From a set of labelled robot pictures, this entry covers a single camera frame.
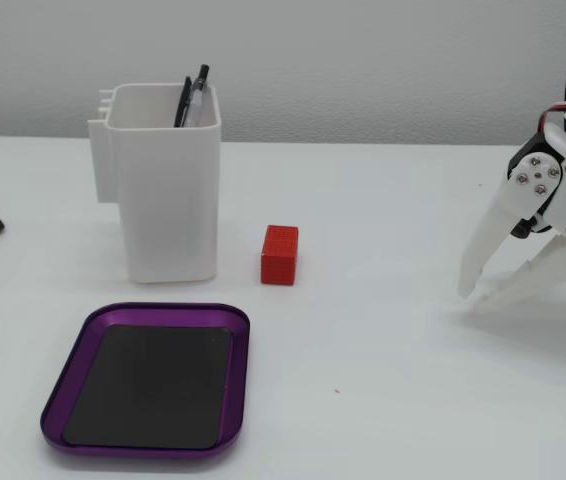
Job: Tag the black clear ballpoint pen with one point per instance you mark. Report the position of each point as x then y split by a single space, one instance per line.
196 100

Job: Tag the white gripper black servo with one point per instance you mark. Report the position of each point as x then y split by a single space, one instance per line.
534 178

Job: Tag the white plastic pen holder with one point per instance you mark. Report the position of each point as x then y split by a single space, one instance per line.
170 200

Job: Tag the small red perforated block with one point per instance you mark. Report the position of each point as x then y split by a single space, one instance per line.
279 255

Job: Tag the black rectangular tray mat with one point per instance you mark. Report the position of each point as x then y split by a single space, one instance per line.
148 385

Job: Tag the purple metal tray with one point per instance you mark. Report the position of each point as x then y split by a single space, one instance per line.
163 312

